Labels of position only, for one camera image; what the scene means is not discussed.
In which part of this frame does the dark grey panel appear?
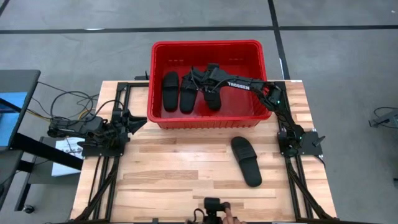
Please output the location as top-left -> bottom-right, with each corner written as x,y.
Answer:
0,149 -> 25,209

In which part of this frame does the black aluminium rig frame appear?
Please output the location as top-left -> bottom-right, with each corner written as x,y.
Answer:
70,80 -> 338,224

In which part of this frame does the white printed box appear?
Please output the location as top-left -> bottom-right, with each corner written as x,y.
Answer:
51,136 -> 86,177

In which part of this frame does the red plastic bin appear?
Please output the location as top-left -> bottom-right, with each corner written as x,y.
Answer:
146,39 -> 274,130

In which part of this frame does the grey desk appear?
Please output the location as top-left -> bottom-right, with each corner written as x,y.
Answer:
0,68 -> 42,150

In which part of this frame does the yellow cable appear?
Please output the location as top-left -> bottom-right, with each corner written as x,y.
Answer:
26,107 -> 94,122

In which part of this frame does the black desk beam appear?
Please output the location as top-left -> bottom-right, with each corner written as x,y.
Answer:
11,133 -> 85,171

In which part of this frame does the person's hand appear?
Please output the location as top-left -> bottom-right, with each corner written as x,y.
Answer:
221,207 -> 247,224

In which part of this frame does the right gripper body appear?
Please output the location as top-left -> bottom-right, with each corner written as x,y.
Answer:
198,63 -> 231,93

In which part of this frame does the thin black cable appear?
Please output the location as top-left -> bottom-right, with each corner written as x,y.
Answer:
373,106 -> 398,130
37,80 -> 101,101

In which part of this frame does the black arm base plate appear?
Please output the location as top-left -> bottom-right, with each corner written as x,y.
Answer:
278,130 -> 326,156
81,136 -> 125,157

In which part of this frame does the black rubber slide sandal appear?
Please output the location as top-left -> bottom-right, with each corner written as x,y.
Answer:
203,88 -> 223,111
162,72 -> 181,113
230,136 -> 263,188
179,79 -> 199,114

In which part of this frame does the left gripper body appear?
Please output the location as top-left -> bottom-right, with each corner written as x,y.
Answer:
104,116 -> 133,147

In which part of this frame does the grey metal stand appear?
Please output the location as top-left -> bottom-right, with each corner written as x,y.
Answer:
369,108 -> 398,129

